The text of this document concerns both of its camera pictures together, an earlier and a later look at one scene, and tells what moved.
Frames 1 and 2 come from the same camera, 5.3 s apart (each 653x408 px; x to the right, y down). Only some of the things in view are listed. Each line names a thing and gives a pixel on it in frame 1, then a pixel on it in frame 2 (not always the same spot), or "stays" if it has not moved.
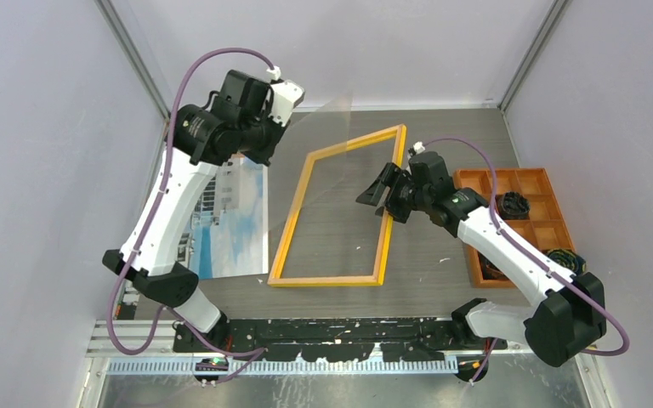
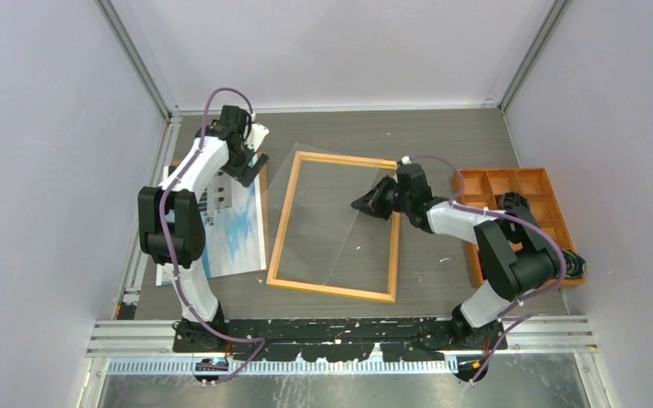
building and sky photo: [225, 233] stays
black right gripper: [394, 176] stays
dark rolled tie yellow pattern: [572, 262] stays
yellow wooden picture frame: [275, 280] -> [396, 228]
